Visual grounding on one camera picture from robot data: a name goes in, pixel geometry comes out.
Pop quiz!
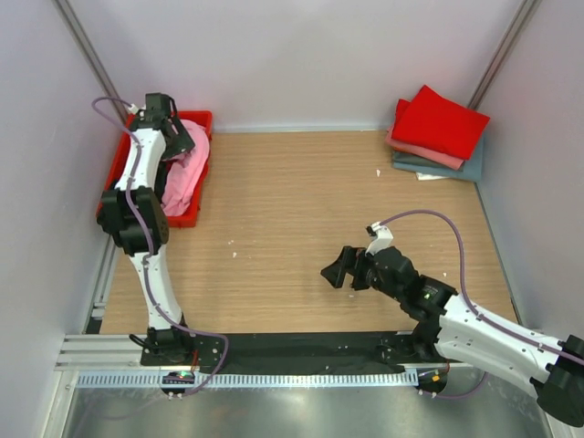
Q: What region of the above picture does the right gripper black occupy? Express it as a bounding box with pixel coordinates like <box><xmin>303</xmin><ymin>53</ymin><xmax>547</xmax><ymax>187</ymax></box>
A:
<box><xmin>321</xmin><ymin>245</ymin><xmax>403</xmax><ymax>302</ymax></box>

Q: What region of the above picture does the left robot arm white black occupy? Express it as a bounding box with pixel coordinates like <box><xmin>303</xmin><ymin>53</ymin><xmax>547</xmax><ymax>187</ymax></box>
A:
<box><xmin>98</xmin><ymin>93</ymin><xmax>194</xmax><ymax>366</ymax></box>

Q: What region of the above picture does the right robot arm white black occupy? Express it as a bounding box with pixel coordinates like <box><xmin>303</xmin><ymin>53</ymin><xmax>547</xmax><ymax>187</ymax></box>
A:
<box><xmin>320</xmin><ymin>246</ymin><xmax>583</xmax><ymax>428</ymax></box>

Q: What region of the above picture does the red plastic bin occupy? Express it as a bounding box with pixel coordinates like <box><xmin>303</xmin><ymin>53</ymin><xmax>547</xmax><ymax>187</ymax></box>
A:
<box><xmin>95</xmin><ymin>110</ymin><xmax>214</xmax><ymax>229</ymax></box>

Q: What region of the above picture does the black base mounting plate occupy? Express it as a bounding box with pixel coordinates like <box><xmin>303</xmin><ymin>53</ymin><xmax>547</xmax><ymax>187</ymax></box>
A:
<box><xmin>129</xmin><ymin>331</ymin><xmax>446</xmax><ymax>376</ymax></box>

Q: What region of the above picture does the folded white t-shirt bottom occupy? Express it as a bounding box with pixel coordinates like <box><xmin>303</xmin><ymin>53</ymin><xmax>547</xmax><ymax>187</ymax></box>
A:
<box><xmin>415</xmin><ymin>172</ymin><xmax>446</xmax><ymax>181</ymax></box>

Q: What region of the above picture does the folded salmon pink t-shirt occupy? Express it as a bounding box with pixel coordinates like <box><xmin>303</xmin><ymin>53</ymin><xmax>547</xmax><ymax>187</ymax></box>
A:
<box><xmin>385</xmin><ymin>130</ymin><xmax>464</xmax><ymax>171</ymax></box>

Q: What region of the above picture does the folded grey t-shirt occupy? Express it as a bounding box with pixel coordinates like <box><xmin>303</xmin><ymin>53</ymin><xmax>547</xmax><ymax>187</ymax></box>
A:
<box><xmin>392</xmin><ymin>137</ymin><xmax>485</xmax><ymax>183</ymax></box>

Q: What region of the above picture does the folded red t-shirt top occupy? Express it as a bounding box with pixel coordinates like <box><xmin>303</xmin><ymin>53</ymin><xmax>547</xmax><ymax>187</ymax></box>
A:
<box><xmin>389</xmin><ymin>85</ymin><xmax>491</xmax><ymax>161</ymax></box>

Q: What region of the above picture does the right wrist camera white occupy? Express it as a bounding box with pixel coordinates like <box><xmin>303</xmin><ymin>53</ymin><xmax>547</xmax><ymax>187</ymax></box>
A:
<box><xmin>366</xmin><ymin>222</ymin><xmax>393</xmax><ymax>256</ymax></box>

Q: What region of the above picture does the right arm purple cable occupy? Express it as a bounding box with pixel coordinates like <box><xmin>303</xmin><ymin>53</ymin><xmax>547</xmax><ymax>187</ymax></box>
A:
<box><xmin>378</xmin><ymin>209</ymin><xmax>584</xmax><ymax>401</ymax></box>

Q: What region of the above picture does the aluminium frame rail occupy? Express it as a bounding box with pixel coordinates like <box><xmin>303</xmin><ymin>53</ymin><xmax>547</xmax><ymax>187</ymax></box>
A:
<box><xmin>55</xmin><ymin>333</ymin><xmax>151</xmax><ymax>371</ymax></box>

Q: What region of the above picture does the white slotted cable duct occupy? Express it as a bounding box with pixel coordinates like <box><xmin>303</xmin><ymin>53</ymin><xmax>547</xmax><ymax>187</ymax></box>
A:
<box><xmin>76</xmin><ymin>369</ymin><xmax>419</xmax><ymax>390</ymax></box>

